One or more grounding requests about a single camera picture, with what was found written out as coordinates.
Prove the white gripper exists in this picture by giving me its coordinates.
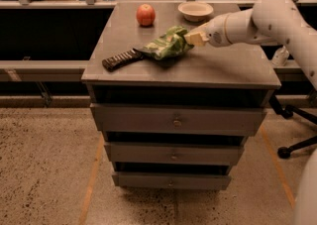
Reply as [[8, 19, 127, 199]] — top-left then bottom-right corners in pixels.
[[184, 14, 230, 47]]

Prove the green jalapeno chip bag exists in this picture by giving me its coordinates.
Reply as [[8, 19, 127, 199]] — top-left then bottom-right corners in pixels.
[[135, 26, 194, 60]]

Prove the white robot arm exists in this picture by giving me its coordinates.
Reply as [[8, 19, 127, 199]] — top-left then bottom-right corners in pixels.
[[185, 0, 317, 225]]

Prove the red apple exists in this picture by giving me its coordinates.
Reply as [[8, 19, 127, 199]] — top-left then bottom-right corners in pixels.
[[136, 4, 156, 27]]

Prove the white bowl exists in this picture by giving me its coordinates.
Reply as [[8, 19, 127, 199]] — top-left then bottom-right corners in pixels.
[[178, 1, 214, 23]]

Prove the top grey drawer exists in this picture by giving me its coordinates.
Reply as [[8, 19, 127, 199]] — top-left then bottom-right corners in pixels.
[[90, 103, 265, 136]]

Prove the grey drawer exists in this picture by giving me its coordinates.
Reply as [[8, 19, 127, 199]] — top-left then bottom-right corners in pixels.
[[105, 142, 244, 166], [112, 171, 231, 190], [90, 103, 265, 136]]

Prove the grey drawer cabinet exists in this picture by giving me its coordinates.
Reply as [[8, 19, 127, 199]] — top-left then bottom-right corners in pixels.
[[82, 3, 280, 176]]

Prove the dark snack bar wrapper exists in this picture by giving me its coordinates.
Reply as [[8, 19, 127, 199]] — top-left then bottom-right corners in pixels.
[[102, 50, 144, 72]]

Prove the black office chair base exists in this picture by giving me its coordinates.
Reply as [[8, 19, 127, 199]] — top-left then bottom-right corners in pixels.
[[268, 93, 317, 160]]

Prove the middle grey drawer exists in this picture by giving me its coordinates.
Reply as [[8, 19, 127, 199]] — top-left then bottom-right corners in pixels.
[[105, 142, 244, 166]]

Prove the bottom grey drawer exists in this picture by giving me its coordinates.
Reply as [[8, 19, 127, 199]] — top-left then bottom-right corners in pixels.
[[112, 171, 231, 190]]

